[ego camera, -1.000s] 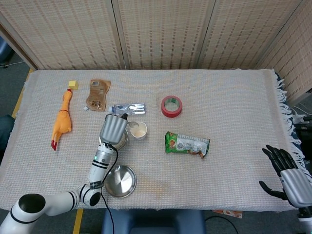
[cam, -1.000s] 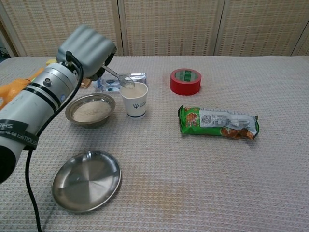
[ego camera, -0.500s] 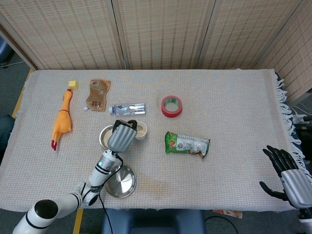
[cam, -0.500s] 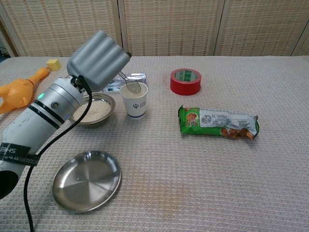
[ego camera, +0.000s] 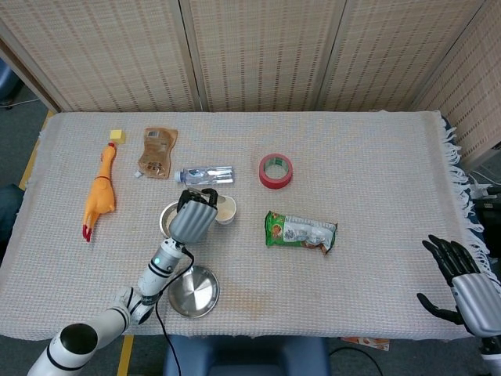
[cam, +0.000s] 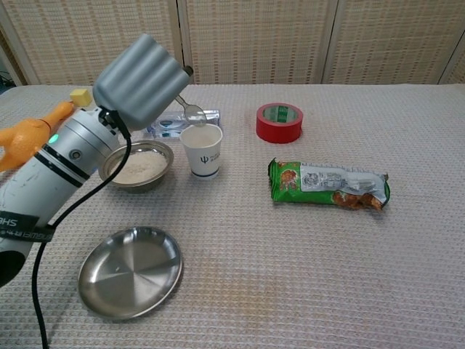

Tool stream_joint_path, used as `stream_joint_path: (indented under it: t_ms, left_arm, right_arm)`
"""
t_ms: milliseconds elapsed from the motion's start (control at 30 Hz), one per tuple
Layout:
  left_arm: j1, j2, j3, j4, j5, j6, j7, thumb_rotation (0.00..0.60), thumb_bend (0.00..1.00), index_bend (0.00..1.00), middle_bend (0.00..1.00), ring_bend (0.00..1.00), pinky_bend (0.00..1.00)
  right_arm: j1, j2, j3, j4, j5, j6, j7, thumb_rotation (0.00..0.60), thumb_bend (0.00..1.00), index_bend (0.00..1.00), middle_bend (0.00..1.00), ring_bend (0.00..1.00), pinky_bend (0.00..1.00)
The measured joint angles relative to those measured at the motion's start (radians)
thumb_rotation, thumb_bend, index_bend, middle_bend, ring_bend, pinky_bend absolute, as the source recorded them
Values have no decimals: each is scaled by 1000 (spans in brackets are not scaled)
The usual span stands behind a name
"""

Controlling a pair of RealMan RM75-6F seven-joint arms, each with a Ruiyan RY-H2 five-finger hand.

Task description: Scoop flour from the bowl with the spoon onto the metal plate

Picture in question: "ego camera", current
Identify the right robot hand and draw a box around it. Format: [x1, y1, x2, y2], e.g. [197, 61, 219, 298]
[416, 233, 501, 338]

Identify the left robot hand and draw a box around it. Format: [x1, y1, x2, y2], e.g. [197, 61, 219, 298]
[168, 188, 219, 244]

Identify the metal bowl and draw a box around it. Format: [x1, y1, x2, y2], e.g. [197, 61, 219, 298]
[159, 201, 185, 238]

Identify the white paper cup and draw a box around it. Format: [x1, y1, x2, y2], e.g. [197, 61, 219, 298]
[213, 194, 238, 226]

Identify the orange and white snack wrapper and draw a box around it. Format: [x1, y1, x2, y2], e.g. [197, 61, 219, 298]
[340, 335, 391, 351]

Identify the clear plastic water bottle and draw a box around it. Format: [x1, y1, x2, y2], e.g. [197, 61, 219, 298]
[174, 165, 236, 186]

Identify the round metal plate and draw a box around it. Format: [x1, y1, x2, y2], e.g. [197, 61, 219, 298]
[168, 265, 221, 319]

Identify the brown spout pouch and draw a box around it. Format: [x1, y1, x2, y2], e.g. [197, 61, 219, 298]
[132, 127, 178, 181]

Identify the red tape roll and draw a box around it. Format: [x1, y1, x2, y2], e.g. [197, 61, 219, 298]
[258, 153, 294, 190]

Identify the black device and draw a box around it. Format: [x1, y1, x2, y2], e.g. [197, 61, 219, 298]
[471, 195, 501, 251]

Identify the yellow rubber chicken toy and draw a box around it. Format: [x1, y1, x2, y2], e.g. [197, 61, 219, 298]
[81, 142, 117, 244]

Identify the green snack packet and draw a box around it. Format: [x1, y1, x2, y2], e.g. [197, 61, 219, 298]
[265, 210, 338, 256]

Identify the white woven tablecloth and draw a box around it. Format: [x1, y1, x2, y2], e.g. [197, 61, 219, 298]
[0, 110, 501, 341]

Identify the bamboo folding screen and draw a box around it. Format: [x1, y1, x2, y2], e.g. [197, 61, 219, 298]
[0, 0, 501, 169]

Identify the blue round object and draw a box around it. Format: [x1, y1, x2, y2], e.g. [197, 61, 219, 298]
[0, 62, 20, 103]

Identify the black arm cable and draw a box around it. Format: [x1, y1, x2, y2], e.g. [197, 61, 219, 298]
[155, 242, 196, 376]

